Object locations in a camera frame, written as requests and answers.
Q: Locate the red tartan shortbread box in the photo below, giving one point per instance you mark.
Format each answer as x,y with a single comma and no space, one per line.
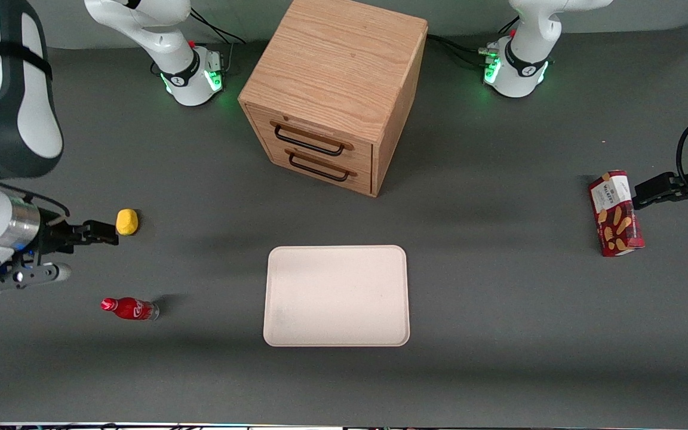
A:
616,215

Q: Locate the red coke bottle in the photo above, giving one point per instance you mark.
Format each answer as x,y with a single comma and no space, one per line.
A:
129,309

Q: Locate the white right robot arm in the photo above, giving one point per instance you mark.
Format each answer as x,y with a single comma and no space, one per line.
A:
15,89

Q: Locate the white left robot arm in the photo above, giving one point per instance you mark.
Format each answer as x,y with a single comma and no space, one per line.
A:
523,60

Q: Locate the wooden two-drawer cabinet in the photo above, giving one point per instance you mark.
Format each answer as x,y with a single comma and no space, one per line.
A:
332,65

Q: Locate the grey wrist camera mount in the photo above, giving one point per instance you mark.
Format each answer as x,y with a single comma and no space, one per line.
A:
21,278

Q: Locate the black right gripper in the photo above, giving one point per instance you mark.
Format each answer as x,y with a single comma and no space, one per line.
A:
52,234

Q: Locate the beige rectangular tray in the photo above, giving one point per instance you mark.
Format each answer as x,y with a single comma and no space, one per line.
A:
337,295

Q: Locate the yellow lemon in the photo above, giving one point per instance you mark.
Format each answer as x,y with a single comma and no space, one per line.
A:
127,221

